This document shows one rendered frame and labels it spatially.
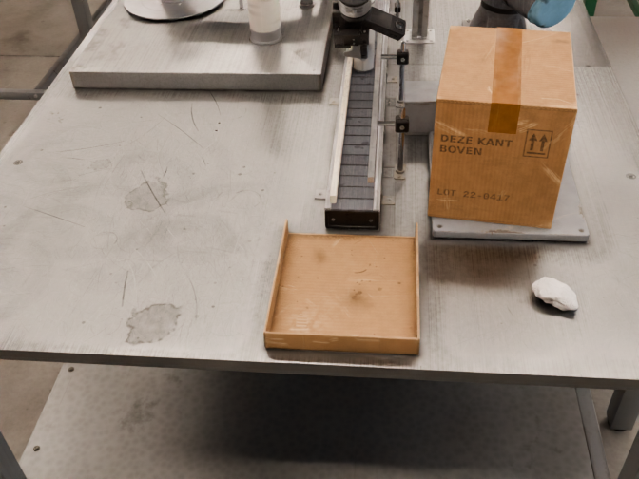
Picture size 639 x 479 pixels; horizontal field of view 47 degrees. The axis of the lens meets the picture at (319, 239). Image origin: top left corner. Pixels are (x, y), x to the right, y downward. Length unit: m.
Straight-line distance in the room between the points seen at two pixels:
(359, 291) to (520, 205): 0.36
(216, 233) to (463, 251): 0.49
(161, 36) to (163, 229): 0.80
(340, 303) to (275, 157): 0.49
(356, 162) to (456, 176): 0.26
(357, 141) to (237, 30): 0.66
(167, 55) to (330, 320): 1.03
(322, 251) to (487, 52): 0.50
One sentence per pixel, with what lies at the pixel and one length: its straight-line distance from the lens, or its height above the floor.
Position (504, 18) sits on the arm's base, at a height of 0.97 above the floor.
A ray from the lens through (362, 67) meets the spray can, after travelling 1.90.
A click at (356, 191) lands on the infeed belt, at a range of 1.49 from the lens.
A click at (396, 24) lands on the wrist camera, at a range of 1.76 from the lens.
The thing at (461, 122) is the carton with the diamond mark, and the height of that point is 1.08.
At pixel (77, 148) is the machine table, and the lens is 1.84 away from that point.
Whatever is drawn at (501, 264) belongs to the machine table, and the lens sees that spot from 1.42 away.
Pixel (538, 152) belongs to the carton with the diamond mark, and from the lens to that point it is 1.38.
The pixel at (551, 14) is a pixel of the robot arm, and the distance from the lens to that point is 1.88.
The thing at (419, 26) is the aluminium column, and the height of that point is 0.87.
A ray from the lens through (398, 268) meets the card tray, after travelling 1.39.
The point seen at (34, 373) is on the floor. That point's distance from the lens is 2.49.
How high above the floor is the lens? 1.79
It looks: 41 degrees down
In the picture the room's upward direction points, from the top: 3 degrees counter-clockwise
